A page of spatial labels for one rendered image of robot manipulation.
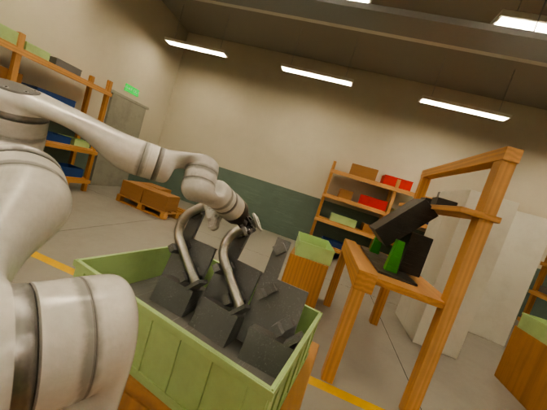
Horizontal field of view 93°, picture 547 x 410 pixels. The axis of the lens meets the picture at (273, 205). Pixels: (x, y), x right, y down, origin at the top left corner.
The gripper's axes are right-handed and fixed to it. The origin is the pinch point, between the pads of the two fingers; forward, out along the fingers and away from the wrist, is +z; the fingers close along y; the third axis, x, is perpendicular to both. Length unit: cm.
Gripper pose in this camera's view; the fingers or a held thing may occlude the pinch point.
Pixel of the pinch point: (250, 224)
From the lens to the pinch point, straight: 84.6
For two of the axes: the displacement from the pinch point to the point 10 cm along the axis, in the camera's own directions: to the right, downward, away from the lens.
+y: -3.1, -8.3, 4.6
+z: 2.7, 3.9, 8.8
